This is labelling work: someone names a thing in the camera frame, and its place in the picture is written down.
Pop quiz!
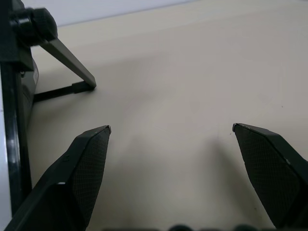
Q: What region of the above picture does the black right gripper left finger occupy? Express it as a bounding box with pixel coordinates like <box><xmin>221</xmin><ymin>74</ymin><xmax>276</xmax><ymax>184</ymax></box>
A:
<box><xmin>4</xmin><ymin>125</ymin><xmax>113</xmax><ymax>231</ymax></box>

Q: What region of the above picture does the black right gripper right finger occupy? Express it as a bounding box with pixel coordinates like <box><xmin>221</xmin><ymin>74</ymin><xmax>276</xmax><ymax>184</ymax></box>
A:
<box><xmin>232</xmin><ymin>123</ymin><xmax>308</xmax><ymax>231</ymax></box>

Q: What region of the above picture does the black whiteboard stand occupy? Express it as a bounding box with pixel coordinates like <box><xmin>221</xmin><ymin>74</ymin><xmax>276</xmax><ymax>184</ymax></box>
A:
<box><xmin>0</xmin><ymin>0</ymin><xmax>96</xmax><ymax>126</ymax></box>

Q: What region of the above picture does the whiteboard with black frame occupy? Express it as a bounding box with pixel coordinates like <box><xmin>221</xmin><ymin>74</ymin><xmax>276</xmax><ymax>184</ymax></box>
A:
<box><xmin>0</xmin><ymin>63</ymin><xmax>33</xmax><ymax>226</ymax></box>

